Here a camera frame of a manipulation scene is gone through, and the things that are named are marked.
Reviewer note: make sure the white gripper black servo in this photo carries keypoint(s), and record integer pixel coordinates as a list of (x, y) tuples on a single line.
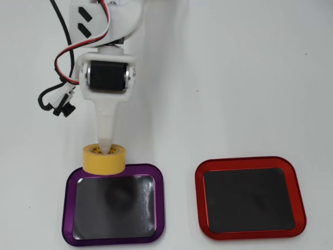
[(107, 76)]

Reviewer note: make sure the yellow masking tape roll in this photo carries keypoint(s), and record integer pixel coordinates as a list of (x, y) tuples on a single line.
[(104, 164)]

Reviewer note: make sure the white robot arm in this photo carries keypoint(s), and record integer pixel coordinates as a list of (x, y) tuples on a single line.
[(122, 18)]

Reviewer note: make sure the purple metal dish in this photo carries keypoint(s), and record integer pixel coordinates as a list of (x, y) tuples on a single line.
[(117, 205)]

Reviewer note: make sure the red metal dish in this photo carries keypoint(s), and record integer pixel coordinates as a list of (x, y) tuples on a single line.
[(247, 200)]

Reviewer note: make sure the small black gripper camera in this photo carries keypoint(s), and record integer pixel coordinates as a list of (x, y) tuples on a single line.
[(65, 108)]

